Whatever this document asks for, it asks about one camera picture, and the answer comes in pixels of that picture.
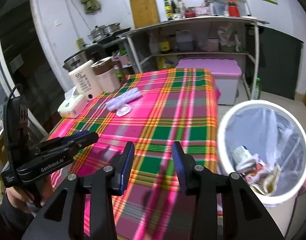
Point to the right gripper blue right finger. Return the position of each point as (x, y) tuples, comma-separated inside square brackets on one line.
[(185, 170)]

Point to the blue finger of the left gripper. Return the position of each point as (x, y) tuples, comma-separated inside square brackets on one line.
[(75, 136)]

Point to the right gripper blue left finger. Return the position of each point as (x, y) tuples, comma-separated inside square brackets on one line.
[(122, 165)]

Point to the purple bubble wrap roll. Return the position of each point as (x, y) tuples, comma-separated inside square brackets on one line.
[(117, 102)]

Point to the white printed plastic bag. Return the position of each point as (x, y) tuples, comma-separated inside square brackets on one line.
[(267, 185)]

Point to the white round trash bin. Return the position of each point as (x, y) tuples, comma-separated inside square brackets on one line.
[(277, 137)]

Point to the metal kitchen shelf rack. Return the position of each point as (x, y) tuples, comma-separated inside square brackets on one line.
[(220, 44)]

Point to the person's left hand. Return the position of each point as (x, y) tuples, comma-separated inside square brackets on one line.
[(19, 199)]

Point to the white tissue box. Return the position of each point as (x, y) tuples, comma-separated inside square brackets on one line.
[(73, 104)]

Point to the pink plaid tablecloth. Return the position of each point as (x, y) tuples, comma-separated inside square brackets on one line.
[(176, 105)]

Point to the stainless steel rice cooker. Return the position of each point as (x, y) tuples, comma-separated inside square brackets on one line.
[(94, 52)]

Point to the translucent white bin liner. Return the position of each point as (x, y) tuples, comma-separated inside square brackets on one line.
[(267, 146)]

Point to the green dish soap bottle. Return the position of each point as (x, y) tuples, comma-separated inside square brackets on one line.
[(256, 89)]

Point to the steel cooking pot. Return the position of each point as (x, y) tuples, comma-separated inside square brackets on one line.
[(103, 31)]

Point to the blue liquid jug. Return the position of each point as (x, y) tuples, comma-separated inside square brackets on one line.
[(184, 40)]

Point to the wooden cutting board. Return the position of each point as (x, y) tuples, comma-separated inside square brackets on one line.
[(144, 12)]

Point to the black panel appliance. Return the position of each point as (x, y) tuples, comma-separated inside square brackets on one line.
[(279, 62)]

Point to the green sauce bottle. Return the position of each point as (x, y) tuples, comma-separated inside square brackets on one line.
[(168, 10)]

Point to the dark soy sauce bottle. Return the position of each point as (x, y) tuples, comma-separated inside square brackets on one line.
[(173, 6)]

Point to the clear oil bottle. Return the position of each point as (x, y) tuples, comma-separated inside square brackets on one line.
[(181, 8)]

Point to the clear plastic storage container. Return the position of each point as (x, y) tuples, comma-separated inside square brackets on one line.
[(219, 7)]

